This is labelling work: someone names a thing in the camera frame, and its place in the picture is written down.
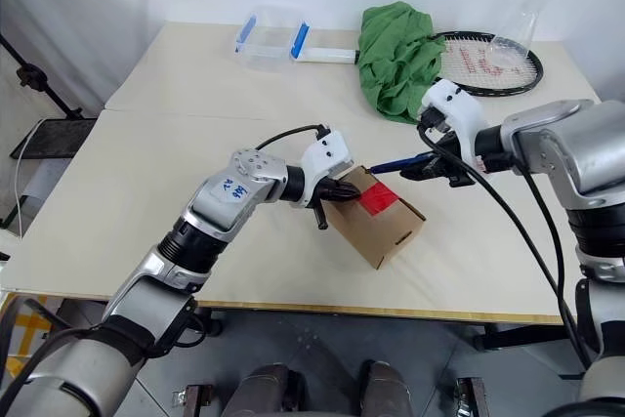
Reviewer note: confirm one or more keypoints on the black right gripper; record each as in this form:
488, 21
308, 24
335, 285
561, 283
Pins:
446, 170

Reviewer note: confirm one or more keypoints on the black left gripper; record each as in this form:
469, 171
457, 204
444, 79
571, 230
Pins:
324, 192

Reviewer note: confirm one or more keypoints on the blue pen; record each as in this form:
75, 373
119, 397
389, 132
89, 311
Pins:
395, 163

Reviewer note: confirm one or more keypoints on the cardboard box with red tape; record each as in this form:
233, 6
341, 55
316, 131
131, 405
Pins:
381, 231

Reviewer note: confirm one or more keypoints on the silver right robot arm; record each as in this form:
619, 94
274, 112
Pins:
561, 129

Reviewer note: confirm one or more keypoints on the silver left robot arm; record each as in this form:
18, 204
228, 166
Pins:
220, 202

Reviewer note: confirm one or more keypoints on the green cloth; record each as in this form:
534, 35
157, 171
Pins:
395, 55

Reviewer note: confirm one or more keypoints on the clear plastic container blue clips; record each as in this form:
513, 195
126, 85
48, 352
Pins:
266, 53

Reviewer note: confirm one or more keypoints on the dark rounded shape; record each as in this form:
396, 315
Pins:
388, 390
271, 392

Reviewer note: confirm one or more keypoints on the black stand pole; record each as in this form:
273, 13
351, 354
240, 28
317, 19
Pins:
46, 90

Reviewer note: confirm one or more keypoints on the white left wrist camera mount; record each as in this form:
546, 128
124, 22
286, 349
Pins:
327, 153

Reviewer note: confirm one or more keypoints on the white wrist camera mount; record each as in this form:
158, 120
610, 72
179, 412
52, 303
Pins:
327, 153
459, 109

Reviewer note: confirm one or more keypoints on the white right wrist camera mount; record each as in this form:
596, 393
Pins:
459, 109

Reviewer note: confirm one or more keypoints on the brown block with metal bracket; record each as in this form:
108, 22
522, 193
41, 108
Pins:
193, 400
469, 397

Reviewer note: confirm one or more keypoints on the black stand base plate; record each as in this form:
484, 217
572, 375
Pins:
54, 138

